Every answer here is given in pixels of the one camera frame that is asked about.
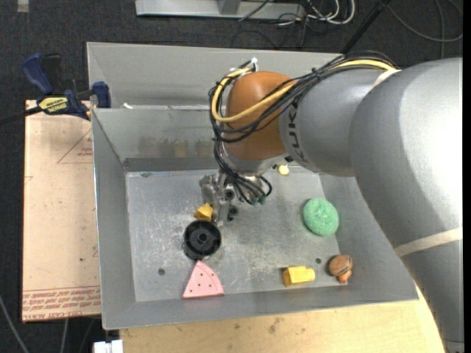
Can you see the brown cardboard board red print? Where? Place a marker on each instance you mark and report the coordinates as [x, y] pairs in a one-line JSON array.
[[59, 215]]

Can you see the pink dotted wedge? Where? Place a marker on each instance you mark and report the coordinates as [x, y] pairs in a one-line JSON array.
[[202, 281]]

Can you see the black ribbed round wheel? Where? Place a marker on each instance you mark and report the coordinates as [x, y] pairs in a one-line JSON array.
[[202, 239]]

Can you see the small yellow wedge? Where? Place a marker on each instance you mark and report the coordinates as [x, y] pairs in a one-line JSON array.
[[204, 212]]

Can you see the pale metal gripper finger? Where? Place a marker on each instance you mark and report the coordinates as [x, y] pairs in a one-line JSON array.
[[219, 217]]

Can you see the green scouring pad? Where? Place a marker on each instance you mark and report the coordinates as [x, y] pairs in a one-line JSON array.
[[321, 217]]

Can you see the yellow block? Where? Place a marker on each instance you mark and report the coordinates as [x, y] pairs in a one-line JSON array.
[[297, 275]]

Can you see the brown toy burger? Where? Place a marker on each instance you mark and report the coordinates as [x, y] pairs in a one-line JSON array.
[[340, 266]]

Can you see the grey metal bin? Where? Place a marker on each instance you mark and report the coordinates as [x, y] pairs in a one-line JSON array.
[[154, 204]]

